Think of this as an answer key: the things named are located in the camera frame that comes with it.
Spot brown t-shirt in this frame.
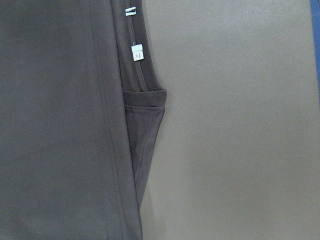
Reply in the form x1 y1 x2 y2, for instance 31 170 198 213
0 0 167 240

